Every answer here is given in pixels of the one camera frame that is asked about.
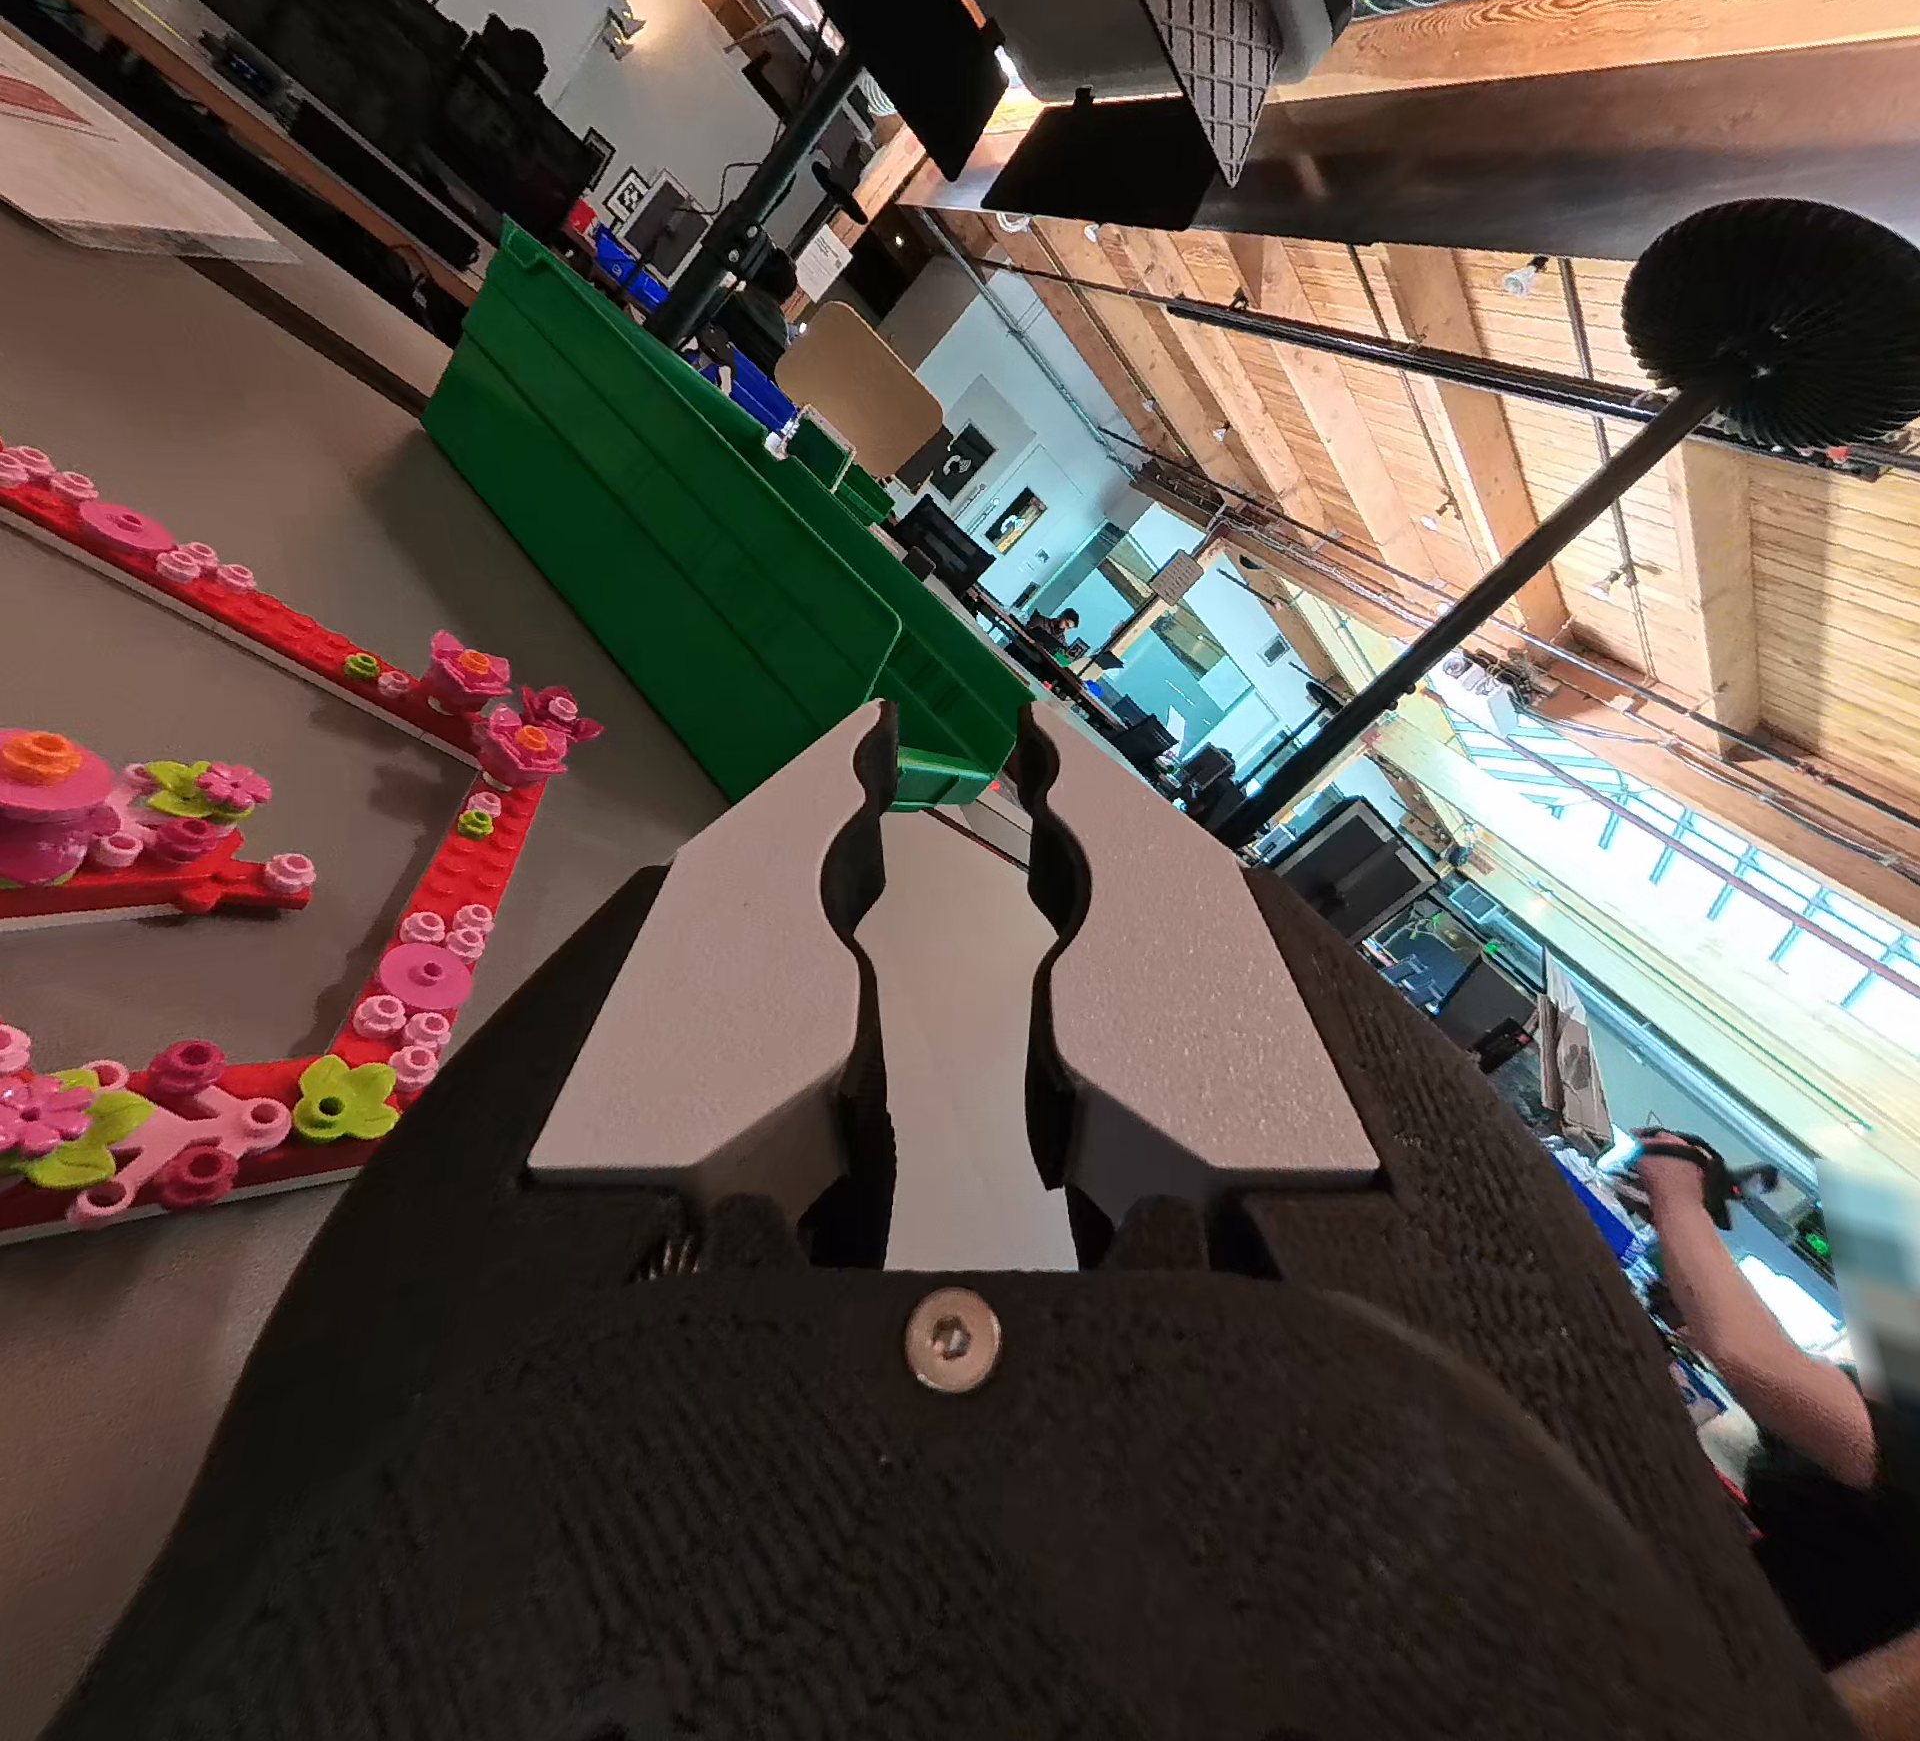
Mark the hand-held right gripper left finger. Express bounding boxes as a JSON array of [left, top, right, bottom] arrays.
[[526, 700, 902, 1233]]

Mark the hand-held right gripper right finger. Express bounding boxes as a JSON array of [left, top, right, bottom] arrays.
[[1007, 703, 1383, 1225]]

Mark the red heart lego frame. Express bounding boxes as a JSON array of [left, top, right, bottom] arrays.
[[0, 439, 605, 1245]]

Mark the green plastic bin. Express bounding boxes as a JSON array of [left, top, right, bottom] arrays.
[[423, 218, 1038, 810]]

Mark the black pole with round disc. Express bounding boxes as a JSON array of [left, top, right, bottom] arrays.
[[1208, 196, 1920, 850]]

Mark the blue plastic bin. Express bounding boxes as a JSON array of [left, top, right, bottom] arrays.
[[682, 340, 797, 429]]

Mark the beige divider panel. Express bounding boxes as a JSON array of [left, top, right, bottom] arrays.
[[773, 301, 948, 477]]

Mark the black light stand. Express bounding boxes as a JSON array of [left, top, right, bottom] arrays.
[[649, 46, 902, 350]]

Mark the laminated white paper sheet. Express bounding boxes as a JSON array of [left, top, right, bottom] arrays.
[[0, 23, 297, 265]]

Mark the long wood-edged table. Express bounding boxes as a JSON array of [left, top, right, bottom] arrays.
[[0, 0, 503, 311]]

